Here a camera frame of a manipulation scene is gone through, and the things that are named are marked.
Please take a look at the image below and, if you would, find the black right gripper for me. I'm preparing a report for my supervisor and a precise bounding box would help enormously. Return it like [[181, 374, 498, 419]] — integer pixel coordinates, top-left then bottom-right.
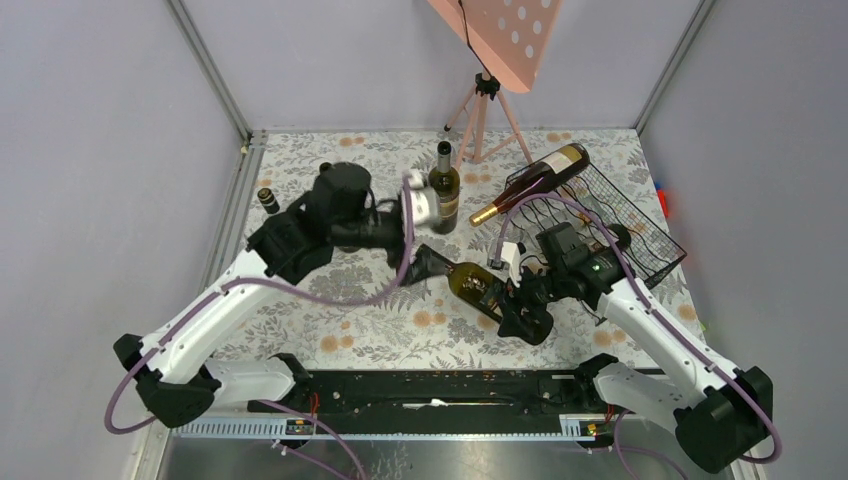
[[497, 256, 568, 339]]

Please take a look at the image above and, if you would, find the green wine bottle grey cap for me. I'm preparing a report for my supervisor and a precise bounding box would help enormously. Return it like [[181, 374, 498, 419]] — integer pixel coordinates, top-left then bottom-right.
[[444, 262, 506, 324]]

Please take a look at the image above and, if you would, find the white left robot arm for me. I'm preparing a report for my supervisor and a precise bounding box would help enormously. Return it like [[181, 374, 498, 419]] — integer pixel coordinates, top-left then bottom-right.
[[113, 162, 440, 428]]

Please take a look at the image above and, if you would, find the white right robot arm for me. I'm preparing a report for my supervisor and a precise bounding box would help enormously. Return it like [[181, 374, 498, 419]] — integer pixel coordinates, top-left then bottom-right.
[[494, 223, 781, 473]]

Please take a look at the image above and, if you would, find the green wine bottle brown label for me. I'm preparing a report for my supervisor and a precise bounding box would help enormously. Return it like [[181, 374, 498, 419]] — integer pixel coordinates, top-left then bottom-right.
[[428, 141, 461, 235]]

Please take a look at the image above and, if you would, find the red wine bottle gold cap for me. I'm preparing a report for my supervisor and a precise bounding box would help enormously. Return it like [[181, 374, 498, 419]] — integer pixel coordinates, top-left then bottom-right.
[[469, 143, 590, 227]]

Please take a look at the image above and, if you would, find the clear liquor bottle black cap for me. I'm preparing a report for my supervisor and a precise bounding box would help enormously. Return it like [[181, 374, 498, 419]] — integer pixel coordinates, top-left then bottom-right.
[[257, 187, 280, 216]]

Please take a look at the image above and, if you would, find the pink music stand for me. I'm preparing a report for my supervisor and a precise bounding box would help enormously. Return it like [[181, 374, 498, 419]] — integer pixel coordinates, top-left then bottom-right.
[[429, 0, 562, 165]]

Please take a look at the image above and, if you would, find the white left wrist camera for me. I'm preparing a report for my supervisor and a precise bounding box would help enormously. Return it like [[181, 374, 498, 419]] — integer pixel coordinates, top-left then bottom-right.
[[400, 170, 441, 227]]

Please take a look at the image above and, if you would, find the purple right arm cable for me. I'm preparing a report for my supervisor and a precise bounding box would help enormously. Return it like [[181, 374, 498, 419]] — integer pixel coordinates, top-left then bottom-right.
[[493, 193, 783, 480]]

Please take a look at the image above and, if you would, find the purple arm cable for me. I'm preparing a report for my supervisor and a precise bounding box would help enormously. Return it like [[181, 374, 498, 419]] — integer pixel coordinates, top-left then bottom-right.
[[493, 193, 783, 480], [104, 173, 417, 480]]

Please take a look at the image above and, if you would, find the grey slotted cable duct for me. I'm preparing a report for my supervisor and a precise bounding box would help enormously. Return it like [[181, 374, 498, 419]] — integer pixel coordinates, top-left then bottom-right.
[[171, 410, 595, 441]]

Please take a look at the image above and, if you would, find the black wire wine rack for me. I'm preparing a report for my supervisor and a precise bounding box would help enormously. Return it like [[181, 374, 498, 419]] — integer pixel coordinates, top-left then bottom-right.
[[508, 166, 686, 320]]

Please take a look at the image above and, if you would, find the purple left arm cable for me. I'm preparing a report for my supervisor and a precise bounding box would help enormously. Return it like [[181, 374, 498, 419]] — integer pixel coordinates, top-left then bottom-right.
[[104, 173, 417, 480]]

